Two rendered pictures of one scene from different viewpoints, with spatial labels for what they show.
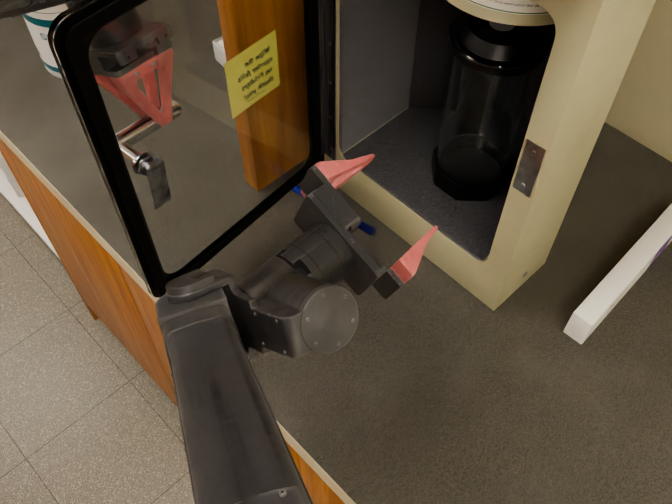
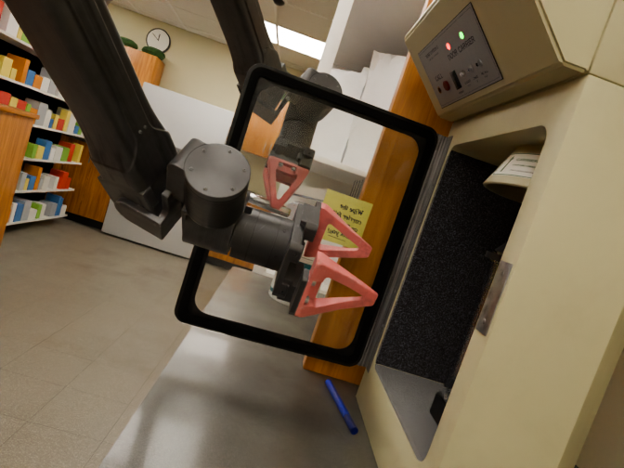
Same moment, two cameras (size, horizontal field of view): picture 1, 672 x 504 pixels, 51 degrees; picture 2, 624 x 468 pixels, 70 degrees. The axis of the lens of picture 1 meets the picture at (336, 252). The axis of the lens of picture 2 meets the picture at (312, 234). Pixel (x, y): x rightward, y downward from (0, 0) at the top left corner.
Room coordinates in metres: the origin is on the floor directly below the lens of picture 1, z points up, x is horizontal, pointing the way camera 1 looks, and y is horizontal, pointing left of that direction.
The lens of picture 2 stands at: (0.04, -0.31, 1.24)
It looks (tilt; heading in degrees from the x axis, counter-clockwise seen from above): 5 degrees down; 39
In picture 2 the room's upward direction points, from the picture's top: 18 degrees clockwise
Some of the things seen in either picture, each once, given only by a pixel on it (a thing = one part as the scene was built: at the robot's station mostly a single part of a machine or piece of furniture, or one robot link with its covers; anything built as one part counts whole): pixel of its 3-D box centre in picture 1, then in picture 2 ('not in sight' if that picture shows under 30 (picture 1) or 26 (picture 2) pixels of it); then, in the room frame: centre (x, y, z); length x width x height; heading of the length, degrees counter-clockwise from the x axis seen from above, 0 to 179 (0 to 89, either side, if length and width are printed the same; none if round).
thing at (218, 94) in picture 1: (222, 114); (307, 224); (0.57, 0.12, 1.19); 0.30 x 0.01 x 0.40; 139
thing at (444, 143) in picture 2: (323, 45); (403, 254); (0.69, 0.01, 1.19); 0.03 x 0.02 x 0.39; 44
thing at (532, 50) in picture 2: not in sight; (471, 48); (0.54, -0.05, 1.46); 0.32 x 0.12 x 0.10; 44
